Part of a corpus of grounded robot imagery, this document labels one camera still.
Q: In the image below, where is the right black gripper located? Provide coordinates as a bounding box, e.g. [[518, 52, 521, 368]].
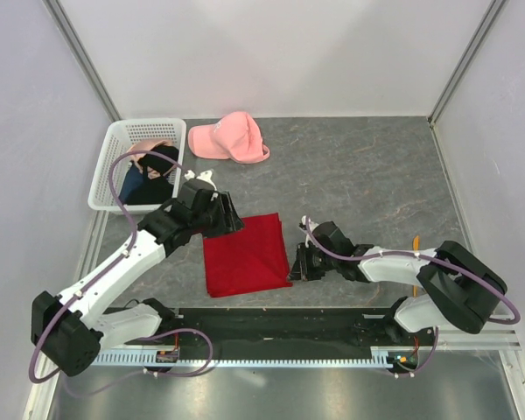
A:
[[286, 242, 338, 282]]

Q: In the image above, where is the red cloth napkin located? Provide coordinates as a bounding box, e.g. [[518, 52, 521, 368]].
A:
[[203, 213, 291, 298]]

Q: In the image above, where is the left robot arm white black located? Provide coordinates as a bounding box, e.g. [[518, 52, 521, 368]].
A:
[[31, 171, 244, 376]]

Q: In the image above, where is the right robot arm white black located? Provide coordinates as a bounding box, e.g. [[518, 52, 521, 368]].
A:
[[290, 217, 508, 345]]

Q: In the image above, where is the navy blue cloth in basket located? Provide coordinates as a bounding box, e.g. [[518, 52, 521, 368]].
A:
[[118, 165, 143, 204]]

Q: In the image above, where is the pink baseball cap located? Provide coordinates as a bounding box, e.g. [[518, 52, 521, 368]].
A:
[[188, 111, 270, 165]]

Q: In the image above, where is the pink cloth in basket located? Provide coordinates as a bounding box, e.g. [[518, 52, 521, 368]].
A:
[[128, 138, 173, 162]]

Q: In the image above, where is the orange utensil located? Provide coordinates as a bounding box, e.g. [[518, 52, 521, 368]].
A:
[[412, 234, 420, 298]]

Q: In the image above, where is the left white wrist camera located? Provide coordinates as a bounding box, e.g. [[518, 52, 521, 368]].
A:
[[184, 170, 216, 188]]

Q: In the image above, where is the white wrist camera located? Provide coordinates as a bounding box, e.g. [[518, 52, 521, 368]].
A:
[[184, 170, 216, 188], [299, 215, 319, 248]]

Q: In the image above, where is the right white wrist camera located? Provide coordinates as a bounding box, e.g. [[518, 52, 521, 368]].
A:
[[299, 215, 319, 248]]

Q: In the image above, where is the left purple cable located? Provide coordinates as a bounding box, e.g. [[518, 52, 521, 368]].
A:
[[28, 151, 215, 397]]

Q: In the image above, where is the light blue cable duct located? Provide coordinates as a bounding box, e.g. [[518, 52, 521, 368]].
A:
[[92, 346, 393, 368]]

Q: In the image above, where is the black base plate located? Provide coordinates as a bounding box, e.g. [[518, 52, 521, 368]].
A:
[[157, 308, 434, 359]]

